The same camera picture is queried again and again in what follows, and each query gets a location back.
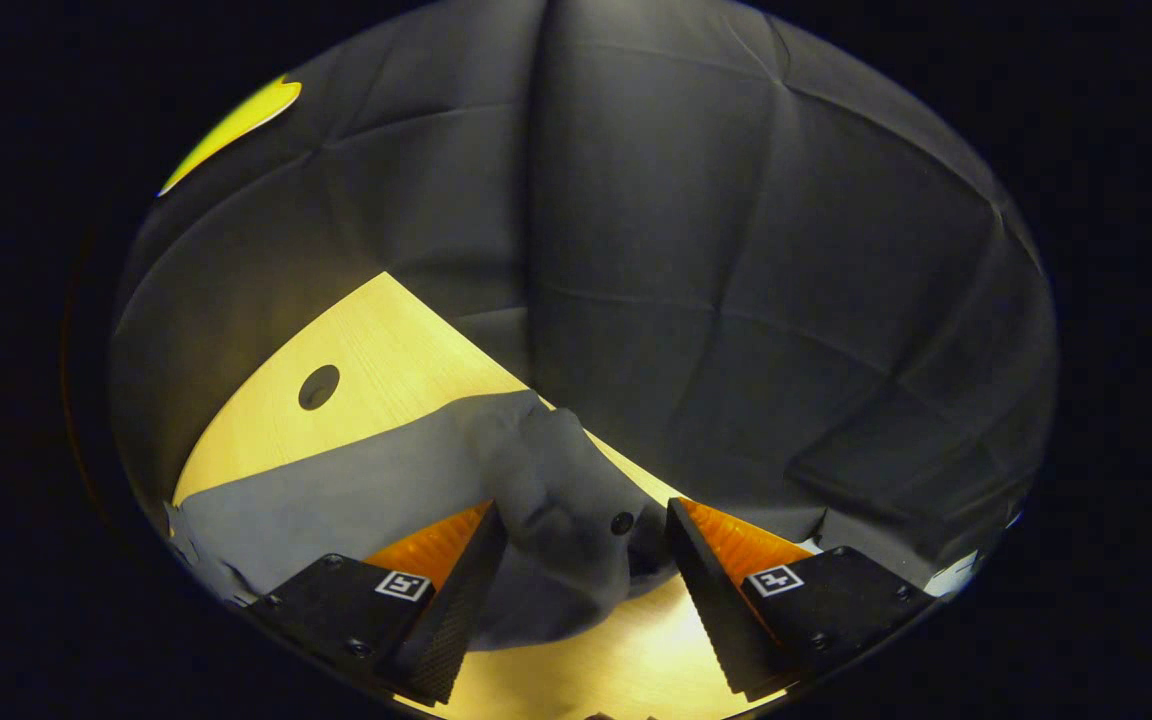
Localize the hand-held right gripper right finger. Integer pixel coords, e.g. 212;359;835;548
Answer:
664;497;937;701

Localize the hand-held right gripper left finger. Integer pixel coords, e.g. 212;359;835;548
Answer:
244;500;510;707

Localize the grey collared shirt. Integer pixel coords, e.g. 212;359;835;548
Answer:
166;392;677;651

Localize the black backdrop cloth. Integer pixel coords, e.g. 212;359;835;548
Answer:
106;0;1057;601

